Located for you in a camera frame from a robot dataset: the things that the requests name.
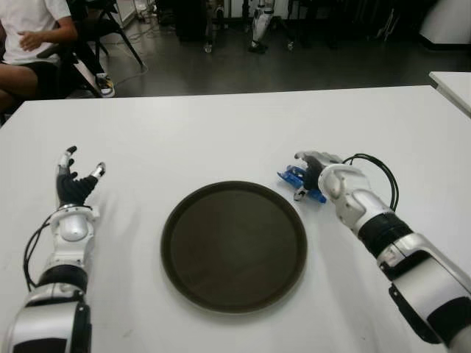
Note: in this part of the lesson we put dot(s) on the right robot hand black silver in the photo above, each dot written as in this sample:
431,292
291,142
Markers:
314,171

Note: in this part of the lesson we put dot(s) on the left robot hand black silver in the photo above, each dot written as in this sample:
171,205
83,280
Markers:
73,187

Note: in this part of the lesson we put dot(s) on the blue Oreo cookie pack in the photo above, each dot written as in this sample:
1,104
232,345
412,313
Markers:
289,173

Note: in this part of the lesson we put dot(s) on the left robot arm silver black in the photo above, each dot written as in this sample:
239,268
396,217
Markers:
68,231

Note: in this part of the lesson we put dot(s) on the right robot arm silver black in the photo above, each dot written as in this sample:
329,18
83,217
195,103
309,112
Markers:
371,217

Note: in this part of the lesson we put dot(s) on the round dark brown tray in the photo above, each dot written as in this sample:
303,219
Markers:
233,250

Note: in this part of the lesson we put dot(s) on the black wheeled stand leg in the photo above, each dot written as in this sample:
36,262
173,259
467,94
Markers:
291,46
208,46

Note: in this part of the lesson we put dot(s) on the grey armrest office chair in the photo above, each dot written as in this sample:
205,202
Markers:
49,50

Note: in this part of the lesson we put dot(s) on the person in black clothes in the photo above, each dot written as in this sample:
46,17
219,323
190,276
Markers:
92,48

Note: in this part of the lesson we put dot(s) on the white humanoid robot legs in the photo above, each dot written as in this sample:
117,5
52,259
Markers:
260,25

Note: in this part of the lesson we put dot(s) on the white side table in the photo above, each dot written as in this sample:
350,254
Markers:
454,86

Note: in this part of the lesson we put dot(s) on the black folding chair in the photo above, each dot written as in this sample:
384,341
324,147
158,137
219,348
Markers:
110,27

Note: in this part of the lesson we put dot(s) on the seated person in white shirt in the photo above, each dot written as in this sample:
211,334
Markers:
25,22

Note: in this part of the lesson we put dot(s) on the white curved panel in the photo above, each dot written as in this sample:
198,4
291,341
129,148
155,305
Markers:
447,22

